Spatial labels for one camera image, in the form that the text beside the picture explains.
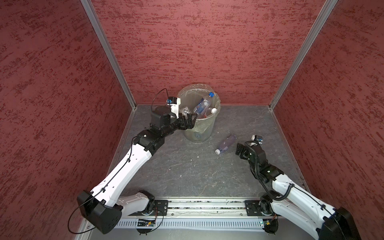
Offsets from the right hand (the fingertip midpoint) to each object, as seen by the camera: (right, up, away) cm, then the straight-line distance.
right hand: (242, 148), depth 84 cm
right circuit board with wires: (+10, -36, -13) cm, 39 cm away
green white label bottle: (-33, +22, +1) cm, 40 cm away
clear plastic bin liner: (-31, +32, +10) cm, 46 cm away
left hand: (-30, +17, -14) cm, 38 cm away
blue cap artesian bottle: (-23, +26, +10) cm, 36 cm away
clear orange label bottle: (-19, +22, 0) cm, 29 cm away
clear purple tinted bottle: (-5, +2, +11) cm, 13 cm away
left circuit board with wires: (-53, -37, -12) cm, 65 cm away
